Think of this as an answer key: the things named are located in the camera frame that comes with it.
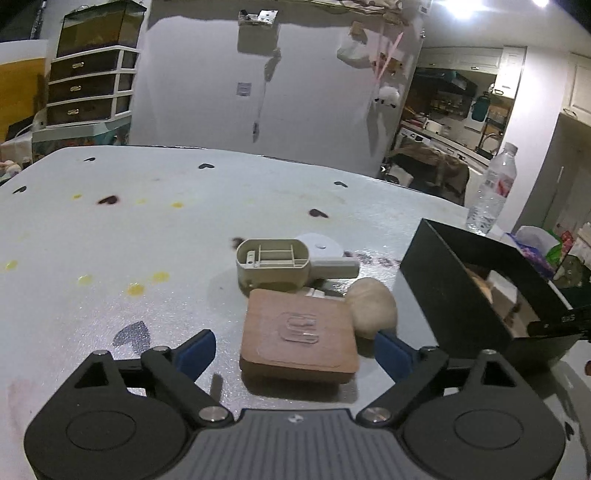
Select white dark drawer unit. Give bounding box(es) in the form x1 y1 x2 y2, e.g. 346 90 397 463
46 45 140 127

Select black chalkboard sign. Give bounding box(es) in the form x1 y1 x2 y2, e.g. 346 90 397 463
551 254 590 302

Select black rectangular box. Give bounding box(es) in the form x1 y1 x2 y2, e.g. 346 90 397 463
399 218 583 376

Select blue floral tissue box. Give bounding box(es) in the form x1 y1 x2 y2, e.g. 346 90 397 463
505 225 562 278

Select white hanging bag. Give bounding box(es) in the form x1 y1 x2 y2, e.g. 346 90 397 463
337 34 375 68

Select clear plastic water bottle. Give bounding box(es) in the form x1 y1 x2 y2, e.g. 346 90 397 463
465 142 518 235

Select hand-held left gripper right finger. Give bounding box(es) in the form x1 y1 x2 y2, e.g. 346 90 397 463
358 331 515 426

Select metal wall bracket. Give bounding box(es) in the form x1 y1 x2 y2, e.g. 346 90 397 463
237 8 278 27

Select chair with brown jacket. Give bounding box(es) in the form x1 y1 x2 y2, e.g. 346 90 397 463
385 141 470 205

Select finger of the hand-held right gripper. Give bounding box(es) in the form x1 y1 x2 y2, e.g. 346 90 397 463
527 310 591 342

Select white upper kitchen cabinets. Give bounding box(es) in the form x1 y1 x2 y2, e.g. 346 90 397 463
418 46 527 100

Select glass fish tank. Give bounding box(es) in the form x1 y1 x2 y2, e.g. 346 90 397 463
56 0 148 58

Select teal printed cabinet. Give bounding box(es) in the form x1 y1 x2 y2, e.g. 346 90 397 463
31 115 133 163

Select white washing machine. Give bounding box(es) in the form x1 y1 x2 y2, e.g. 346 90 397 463
399 126 426 149

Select green plastic bag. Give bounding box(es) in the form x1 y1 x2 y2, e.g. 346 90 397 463
547 230 574 265

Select pink hanging ribbons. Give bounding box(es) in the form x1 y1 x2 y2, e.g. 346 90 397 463
375 31 403 80

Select bright ceiling light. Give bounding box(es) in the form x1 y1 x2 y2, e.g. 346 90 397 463
441 0 485 20

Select white plush sheep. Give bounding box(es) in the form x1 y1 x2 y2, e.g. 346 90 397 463
373 85 402 110

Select beige plastic scoop part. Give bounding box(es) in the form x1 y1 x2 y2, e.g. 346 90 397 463
235 238 361 294

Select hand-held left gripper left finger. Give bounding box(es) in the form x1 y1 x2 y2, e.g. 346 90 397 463
74 329 234 428

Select brown square wooden block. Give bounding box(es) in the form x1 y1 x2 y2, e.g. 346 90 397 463
239 288 361 385

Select round light wooden egg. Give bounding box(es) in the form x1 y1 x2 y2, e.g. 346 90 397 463
345 277 399 341

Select hanging grey cord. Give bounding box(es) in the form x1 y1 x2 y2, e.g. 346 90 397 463
251 47 283 140

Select white round tape measure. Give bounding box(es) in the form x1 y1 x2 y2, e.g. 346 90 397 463
295 233 345 260

